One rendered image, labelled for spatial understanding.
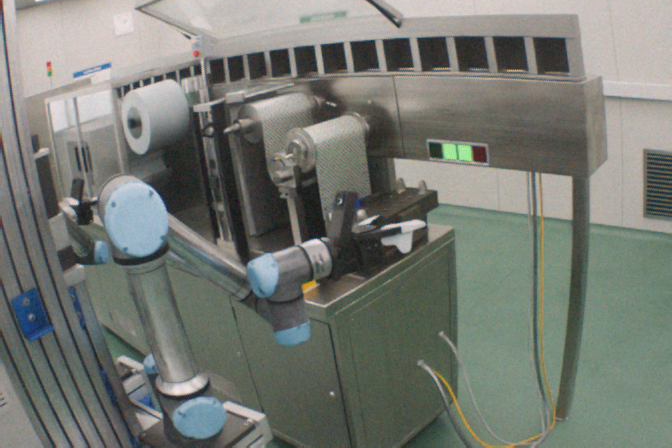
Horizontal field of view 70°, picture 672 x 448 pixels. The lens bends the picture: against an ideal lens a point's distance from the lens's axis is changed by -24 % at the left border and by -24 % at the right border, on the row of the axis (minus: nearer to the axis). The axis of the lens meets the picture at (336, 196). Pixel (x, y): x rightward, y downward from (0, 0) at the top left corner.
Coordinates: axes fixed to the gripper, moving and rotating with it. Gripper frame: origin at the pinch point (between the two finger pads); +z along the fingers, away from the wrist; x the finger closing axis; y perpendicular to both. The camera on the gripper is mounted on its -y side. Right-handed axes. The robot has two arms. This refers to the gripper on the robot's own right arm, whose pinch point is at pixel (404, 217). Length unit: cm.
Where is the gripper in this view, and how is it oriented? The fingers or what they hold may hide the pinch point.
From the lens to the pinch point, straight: 131.1
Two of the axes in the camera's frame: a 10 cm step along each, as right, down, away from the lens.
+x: 4.9, 0.4, -8.7
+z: 8.5, -2.6, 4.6
